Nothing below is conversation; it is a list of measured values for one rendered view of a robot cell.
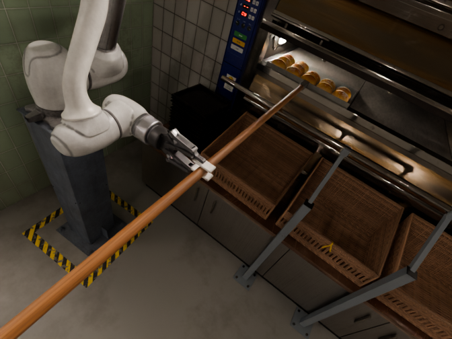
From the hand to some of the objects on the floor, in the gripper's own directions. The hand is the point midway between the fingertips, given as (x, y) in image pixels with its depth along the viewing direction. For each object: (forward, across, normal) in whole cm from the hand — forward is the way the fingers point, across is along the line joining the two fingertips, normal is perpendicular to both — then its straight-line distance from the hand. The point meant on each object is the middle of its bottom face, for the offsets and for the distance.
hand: (203, 168), depth 74 cm
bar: (+29, +119, -49) cm, 132 cm away
